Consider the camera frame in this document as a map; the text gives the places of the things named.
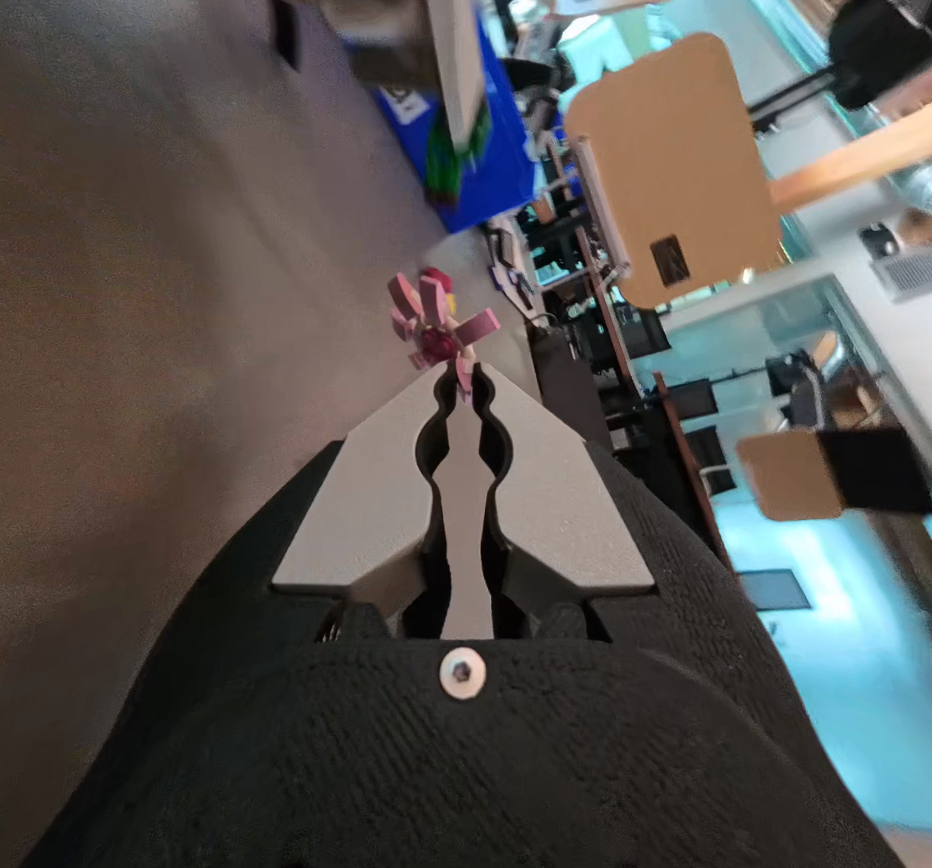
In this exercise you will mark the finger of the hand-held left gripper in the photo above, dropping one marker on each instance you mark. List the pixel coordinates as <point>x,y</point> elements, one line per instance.
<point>453,45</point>

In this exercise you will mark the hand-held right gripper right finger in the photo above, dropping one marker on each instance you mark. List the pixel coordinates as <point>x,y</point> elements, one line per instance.
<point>568,511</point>

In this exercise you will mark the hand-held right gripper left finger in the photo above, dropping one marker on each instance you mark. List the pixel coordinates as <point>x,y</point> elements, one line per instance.
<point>364,504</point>

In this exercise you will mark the green lego stem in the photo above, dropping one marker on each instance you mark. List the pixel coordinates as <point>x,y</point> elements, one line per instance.
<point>448,161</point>

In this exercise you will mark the pink lego flower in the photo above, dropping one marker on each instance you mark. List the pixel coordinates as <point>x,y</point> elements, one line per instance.
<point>437,333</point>

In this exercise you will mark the blue plastic bin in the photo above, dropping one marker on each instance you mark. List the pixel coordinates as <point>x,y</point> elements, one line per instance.
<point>502,147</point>

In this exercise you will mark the black office chair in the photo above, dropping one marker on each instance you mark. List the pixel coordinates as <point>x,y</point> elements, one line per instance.
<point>881,45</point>

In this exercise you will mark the wooden post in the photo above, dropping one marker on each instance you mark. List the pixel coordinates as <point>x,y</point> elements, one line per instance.
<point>852,165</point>

